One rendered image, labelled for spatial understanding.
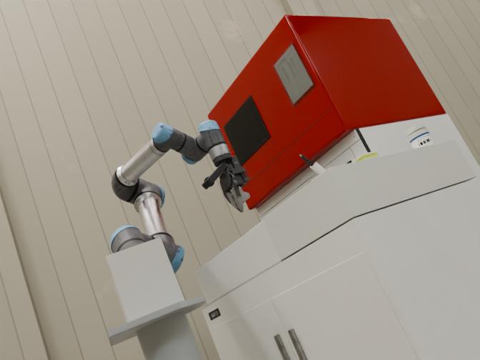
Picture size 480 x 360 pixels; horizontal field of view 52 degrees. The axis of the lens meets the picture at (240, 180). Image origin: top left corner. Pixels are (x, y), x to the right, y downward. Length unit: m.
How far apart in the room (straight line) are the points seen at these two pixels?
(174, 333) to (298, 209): 0.52
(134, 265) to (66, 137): 3.15
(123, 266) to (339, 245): 0.66
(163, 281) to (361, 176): 0.68
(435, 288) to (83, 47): 4.31
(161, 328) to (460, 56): 5.56
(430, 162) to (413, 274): 0.43
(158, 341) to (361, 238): 0.67
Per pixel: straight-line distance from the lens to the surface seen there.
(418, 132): 1.76
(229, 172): 1.75
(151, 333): 1.54
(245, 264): 1.71
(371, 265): 1.30
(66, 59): 5.07
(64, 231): 4.32
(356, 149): 2.07
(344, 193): 1.32
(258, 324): 1.75
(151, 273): 1.58
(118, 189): 2.08
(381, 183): 1.43
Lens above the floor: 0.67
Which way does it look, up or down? 16 degrees up
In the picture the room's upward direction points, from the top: 24 degrees counter-clockwise
